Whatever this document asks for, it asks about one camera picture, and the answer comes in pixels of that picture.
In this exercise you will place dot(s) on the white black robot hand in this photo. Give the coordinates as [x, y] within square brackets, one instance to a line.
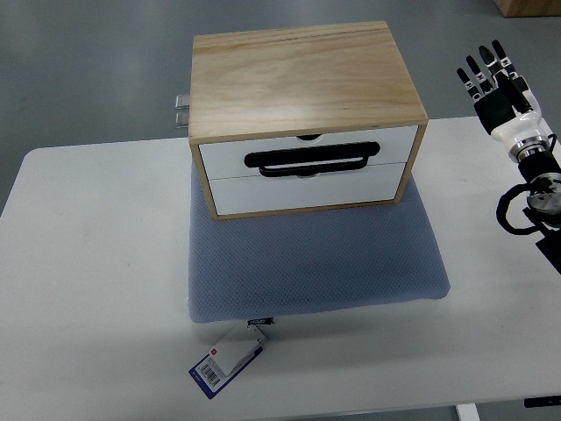
[502, 99]

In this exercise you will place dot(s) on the black drawer handle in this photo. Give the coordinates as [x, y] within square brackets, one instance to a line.
[313, 160]

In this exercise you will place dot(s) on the white drawer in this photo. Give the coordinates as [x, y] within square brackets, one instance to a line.
[257, 193]
[226, 160]

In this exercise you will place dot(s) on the wooden drawer cabinet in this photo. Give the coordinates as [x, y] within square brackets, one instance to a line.
[299, 82]

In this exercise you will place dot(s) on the cardboard box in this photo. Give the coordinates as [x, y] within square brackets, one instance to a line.
[529, 8]

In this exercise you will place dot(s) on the black table edge control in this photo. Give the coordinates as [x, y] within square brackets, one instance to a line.
[542, 402]

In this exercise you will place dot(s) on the white table leg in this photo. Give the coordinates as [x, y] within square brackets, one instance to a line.
[467, 412]

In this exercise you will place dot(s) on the blue mesh cushion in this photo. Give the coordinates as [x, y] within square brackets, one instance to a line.
[303, 263]

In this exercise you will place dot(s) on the white blue product tag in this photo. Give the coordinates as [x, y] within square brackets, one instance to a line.
[227, 359]

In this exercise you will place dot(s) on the grey table clamp bracket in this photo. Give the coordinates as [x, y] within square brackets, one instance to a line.
[181, 106]

